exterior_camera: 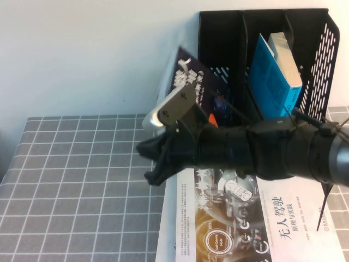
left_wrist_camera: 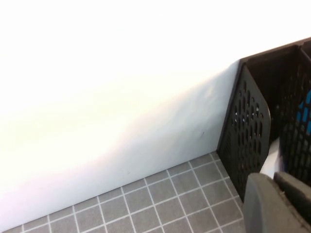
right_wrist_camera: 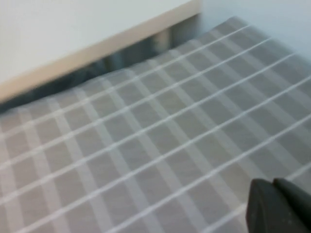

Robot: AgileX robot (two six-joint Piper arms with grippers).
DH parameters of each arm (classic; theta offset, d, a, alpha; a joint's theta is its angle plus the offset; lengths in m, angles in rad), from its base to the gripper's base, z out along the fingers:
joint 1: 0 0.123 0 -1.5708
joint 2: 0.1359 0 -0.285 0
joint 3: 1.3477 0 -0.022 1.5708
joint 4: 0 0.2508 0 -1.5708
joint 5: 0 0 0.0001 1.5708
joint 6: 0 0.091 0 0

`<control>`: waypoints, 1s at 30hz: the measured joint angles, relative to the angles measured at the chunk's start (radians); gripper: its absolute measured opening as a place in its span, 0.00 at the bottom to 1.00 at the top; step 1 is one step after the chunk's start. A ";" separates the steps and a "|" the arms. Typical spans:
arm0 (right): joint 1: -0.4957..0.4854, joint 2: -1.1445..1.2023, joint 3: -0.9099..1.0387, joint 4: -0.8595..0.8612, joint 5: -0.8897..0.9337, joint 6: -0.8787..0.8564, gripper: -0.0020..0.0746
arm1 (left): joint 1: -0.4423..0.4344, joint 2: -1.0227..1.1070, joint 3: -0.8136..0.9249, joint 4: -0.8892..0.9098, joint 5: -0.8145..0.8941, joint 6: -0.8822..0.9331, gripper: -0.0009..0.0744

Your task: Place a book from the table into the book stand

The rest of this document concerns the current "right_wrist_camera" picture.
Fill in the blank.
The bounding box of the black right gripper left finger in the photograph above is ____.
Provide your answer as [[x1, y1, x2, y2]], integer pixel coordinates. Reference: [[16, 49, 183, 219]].
[[245, 178, 311, 233]]

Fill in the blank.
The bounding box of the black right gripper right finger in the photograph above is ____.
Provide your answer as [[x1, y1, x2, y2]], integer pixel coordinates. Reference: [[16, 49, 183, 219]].
[[273, 177, 311, 216]]

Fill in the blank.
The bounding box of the grey white-checked tablecloth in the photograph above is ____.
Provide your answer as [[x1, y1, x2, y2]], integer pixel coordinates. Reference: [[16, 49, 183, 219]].
[[0, 16, 311, 233]]

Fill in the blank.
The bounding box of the white desk beige edge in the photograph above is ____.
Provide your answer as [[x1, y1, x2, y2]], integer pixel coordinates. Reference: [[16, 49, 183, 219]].
[[0, 0, 204, 111]]

